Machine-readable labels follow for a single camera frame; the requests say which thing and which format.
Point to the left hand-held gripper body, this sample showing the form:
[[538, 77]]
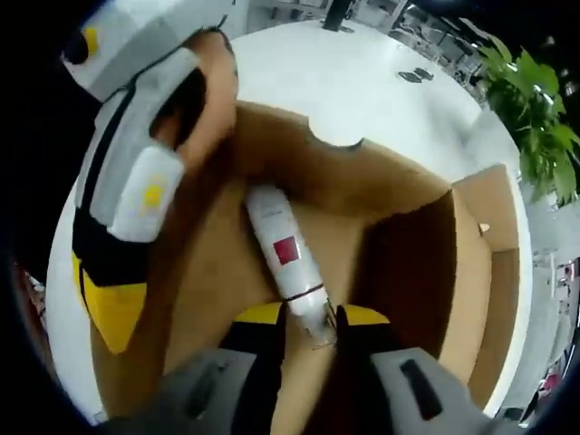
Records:
[[131, 59]]

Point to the white tube with red label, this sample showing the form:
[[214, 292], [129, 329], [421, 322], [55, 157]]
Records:
[[285, 254]]

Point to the small black object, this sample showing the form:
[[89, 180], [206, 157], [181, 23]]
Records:
[[423, 73], [407, 77]]

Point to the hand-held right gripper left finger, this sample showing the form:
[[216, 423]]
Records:
[[258, 376]]

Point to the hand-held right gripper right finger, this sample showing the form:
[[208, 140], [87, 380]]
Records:
[[367, 376]]

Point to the black bottle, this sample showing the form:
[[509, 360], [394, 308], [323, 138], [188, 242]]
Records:
[[339, 13]]

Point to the brown cardboard shoe box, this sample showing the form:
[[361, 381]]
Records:
[[226, 254]]

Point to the potted green plant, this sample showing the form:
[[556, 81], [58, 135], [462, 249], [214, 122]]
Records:
[[534, 113]]

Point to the person's left hand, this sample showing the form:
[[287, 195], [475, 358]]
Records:
[[217, 104]]

